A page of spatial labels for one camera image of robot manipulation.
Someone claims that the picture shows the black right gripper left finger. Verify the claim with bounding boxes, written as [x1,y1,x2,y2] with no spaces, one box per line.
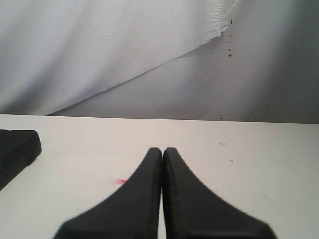
[56,148,162,239]

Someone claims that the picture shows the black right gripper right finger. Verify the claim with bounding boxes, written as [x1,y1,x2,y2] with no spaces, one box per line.
[162,148,276,239]

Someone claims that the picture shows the black plastic carrying case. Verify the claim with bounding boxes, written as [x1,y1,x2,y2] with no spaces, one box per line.
[0,129,42,189]

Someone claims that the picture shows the white backdrop sheet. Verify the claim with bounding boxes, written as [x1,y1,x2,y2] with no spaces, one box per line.
[0,0,319,123]

